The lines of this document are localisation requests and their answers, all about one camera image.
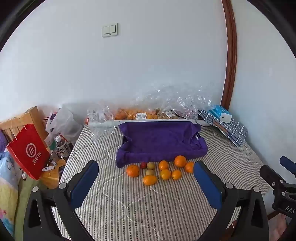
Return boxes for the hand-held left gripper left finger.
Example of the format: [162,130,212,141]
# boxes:
[14,160,100,241]

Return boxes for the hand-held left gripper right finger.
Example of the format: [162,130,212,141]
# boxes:
[193,160,271,241]

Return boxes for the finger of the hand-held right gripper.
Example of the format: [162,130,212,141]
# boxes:
[259,165,287,193]
[279,156,296,177]

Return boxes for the large orange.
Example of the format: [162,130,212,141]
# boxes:
[126,164,140,178]
[174,155,187,168]

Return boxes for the purple towel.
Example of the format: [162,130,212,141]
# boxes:
[115,121,208,168]

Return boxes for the plastic water bottle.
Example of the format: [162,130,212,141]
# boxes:
[55,136,70,158]

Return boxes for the grey checked folded cloth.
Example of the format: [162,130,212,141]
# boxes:
[198,109,248,148]

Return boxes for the white plastic bag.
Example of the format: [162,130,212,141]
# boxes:
[45,105,84,149]

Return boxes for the empty clear plastic bag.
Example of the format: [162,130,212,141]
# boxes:
[86,100,116,144]

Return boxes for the red paper bag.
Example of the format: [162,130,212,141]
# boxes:
[6,123,50,181]

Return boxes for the blue and white tissue pack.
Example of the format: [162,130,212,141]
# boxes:
[209,105,232,123]

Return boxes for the colourful printed blanket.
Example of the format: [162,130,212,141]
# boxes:
[0,130,26,239]

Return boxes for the clear bag of brown fruit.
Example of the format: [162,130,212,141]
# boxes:
[157,105,185,120]

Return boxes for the clear bag of oranges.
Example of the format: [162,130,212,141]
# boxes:
[113,105,160,121]

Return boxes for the wooden chair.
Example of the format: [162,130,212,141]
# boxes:
[0,106,48,142]

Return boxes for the crumpled clear plastic wrap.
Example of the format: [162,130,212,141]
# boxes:
[129,81,214,116]

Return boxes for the black cable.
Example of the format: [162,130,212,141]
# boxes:
[194,119,212,128]

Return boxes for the brown wooden door frame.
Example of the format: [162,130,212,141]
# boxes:
[220,0,238,112]

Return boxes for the white wall switch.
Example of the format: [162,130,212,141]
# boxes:
[102,23,118,37]

